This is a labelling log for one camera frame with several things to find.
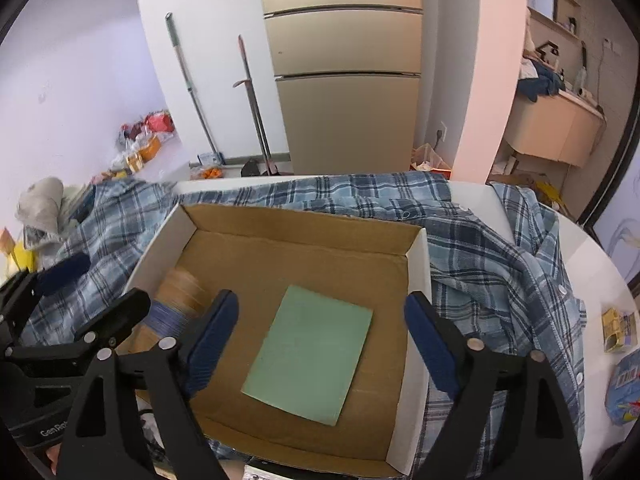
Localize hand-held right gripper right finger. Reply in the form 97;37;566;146
404;291;585;480

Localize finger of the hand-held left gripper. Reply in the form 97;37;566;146
5;287;152;363
0;252;92;347

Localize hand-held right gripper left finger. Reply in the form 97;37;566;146
56;289;240;480

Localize blue plaid shirt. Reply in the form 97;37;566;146
20;172;587;480

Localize white cardboard box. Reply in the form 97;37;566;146
122;202;432;478

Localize yellow paper bag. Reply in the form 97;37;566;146
0;227;37;275

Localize grey cloth bag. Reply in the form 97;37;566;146
15;176;88;251

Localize green card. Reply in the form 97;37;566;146
241;285;375;427

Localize orange snack bag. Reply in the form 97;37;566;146
127;137;163;163

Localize bag of oranges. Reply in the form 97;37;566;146
190;152;226;181

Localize red plastic bag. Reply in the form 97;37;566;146
142;111;177;135

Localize open cardboard box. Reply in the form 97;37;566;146
410;143;453;173

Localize flat cardboard pieces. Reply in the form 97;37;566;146
487;155;541;188

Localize yellow snack packet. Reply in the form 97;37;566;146
601;307;640;353

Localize yellow plastic bag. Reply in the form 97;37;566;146
532;180;568;211

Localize blue printed packet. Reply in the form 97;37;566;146
604;352;640;427

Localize dark rounded object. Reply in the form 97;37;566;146
590;442;637;480

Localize beige refrigerator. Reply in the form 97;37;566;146
255;0;425;176

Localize beige kitchen cabinet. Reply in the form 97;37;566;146
507;90;607;168

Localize dark blue cloth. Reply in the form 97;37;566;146
517;55;568;103

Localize grey mop handle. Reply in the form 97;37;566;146
165;12;223;166

